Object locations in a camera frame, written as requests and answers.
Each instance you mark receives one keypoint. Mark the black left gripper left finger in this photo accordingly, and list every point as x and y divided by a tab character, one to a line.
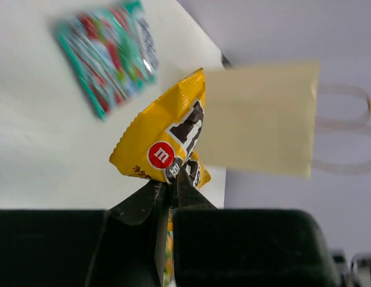
131	248

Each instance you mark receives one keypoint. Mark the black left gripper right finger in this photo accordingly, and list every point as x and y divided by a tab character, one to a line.
246	247

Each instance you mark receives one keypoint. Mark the yellow M&M's candy packet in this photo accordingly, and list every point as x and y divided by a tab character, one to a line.
161	140

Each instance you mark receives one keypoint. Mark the beige paper bag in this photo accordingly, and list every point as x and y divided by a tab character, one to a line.
263	118

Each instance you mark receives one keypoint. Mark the teal Fox's candy bag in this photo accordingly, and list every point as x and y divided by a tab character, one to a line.
112	52

